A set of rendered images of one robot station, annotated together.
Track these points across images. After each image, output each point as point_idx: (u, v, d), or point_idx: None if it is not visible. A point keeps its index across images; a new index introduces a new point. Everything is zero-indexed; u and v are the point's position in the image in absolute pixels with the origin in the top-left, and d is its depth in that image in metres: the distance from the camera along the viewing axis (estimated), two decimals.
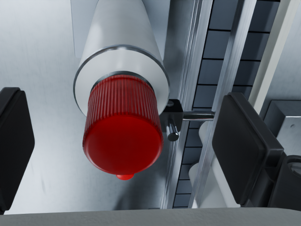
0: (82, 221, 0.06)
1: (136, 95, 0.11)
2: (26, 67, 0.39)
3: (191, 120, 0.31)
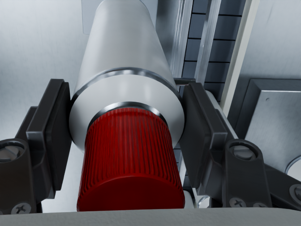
0: (82, 221, 0.06)
1: (148, 140, 0.09)
2: (40, 48, 0.47)
3: (177, 85, 0.38)
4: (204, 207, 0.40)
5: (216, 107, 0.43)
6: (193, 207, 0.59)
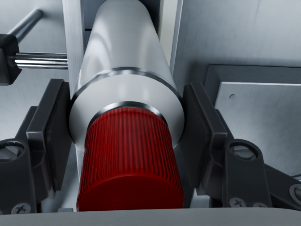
0: (82, 221, 0.06)
1: (148, 139, 0.09)
2: None
3: (32, 67, 0.20)
4: None
5: None
6: None
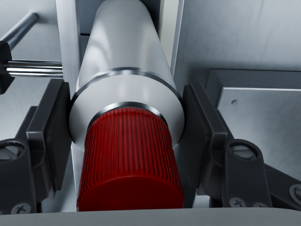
0: (82, 221, 0.06)
1: (148, 140, 0.09)
2: None
3: (25, 76, 0.19)
4: None
5: None
6: None
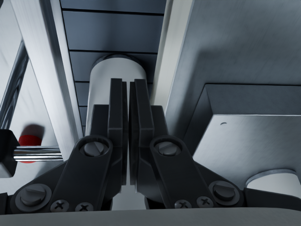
0: (82, 221, 0.06)
1: None
2: None
3: (30, 161, 0.21)
4: None
5: None
6: None
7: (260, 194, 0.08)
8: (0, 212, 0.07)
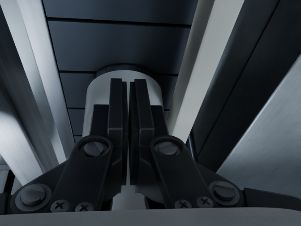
0: (82, 221, 0.06)
1: None
2: None
3: None
4: None
5: None
6: None
7: (260, 194, 0.08)
8: (0, 212, 0.07)
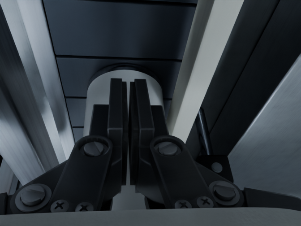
0: (82, 221, 0.06)
1: None
2: None
3: None
4: None
5: None
6: None
7: (260, 194, 0.08)
8: (0, 212, 0.07)
